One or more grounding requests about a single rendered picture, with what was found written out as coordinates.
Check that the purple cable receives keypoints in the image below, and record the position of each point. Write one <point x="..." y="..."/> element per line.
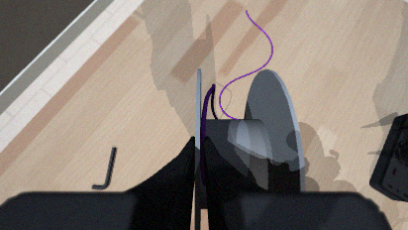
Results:
<point x="204" y="114"/>

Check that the grey cable reel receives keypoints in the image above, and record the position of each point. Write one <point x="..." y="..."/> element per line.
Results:
<point x="265" y="146"/>

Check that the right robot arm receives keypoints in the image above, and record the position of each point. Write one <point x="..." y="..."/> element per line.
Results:
<point x="394" y="178"/>

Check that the black hex key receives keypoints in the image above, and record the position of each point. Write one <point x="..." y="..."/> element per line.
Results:
<point x="108" y="172"/>

